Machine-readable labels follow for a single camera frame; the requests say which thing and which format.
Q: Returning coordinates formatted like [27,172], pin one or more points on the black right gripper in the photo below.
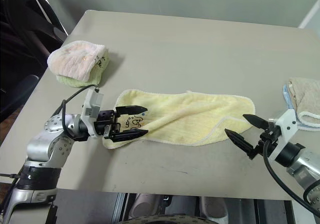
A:
[262,140]

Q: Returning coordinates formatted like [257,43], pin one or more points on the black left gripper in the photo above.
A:
[105,124]

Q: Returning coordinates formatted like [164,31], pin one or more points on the yellow towel with black print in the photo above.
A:
[187,114]

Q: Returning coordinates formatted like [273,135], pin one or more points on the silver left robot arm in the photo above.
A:
[40,146]

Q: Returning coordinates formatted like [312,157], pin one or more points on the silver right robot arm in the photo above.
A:
[305,169]

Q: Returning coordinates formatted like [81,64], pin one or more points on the folded light blue towel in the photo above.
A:
[287,97]

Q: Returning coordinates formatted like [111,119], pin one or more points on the folded green towel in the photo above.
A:
[75,83]

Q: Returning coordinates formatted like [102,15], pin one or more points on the folded beige towel white trim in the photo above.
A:
[307,94]

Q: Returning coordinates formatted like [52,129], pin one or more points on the folded pink towel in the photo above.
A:
[72,59]

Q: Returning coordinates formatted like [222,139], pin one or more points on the grey rounded shape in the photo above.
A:
[212,207]
[145,206]

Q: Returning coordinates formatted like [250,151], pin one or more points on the black office chair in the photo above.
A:
[17,94]

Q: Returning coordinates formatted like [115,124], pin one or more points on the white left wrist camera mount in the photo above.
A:
[93,104]

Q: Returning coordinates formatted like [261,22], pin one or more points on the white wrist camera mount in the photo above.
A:
[93,104]
[287,121]

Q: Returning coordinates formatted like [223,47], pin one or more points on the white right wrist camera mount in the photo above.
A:
[287,121]

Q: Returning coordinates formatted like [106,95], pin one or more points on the black table frame bar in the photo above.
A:
[121,207]

